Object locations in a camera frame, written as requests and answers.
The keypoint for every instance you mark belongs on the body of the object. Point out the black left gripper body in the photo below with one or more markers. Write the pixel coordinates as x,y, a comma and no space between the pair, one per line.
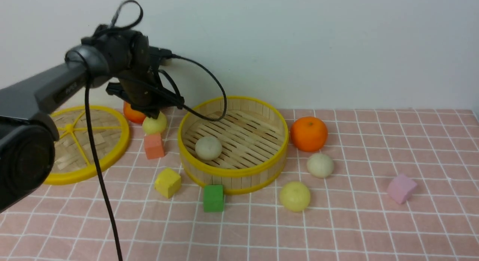
158,91

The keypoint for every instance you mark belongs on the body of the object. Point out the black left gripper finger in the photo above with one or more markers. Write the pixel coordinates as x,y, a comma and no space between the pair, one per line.
150,112

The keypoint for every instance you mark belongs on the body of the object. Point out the yellow bun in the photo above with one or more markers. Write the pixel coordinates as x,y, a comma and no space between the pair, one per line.
153,126
295,196

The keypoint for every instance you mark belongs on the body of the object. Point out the red orange persimmon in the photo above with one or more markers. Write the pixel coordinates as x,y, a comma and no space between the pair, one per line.
132,115

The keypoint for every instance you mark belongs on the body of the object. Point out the white bun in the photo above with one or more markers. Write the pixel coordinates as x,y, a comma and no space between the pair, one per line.
320,165
208,148

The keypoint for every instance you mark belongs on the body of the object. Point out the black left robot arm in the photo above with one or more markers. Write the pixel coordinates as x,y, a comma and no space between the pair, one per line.
120,58

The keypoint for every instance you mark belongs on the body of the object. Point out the bamboo steamer lid yellow rim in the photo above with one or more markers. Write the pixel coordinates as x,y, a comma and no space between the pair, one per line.
74,161

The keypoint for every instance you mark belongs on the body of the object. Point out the bamboo steamer tray yellow rim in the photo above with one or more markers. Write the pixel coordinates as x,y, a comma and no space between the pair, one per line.
254,137

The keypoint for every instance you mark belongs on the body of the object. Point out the salmon pink cube block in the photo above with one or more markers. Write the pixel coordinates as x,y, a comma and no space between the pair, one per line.
153,146

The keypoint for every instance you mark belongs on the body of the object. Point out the yellow cube block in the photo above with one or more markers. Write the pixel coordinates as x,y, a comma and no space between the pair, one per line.
168,182

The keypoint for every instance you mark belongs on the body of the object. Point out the green cube block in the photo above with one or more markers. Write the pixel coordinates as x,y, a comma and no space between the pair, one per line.
213,199

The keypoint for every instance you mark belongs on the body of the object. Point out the orange tangerine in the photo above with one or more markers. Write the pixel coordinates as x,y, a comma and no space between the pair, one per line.
309,134

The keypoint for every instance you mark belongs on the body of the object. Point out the pink checkered tablecloth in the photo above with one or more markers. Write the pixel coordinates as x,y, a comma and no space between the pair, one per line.
350,216

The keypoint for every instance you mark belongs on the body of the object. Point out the pink purple block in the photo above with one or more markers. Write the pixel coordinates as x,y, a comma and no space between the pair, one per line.
401,188

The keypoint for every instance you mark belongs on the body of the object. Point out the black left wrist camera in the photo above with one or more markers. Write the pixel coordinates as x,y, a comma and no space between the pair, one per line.
159,56

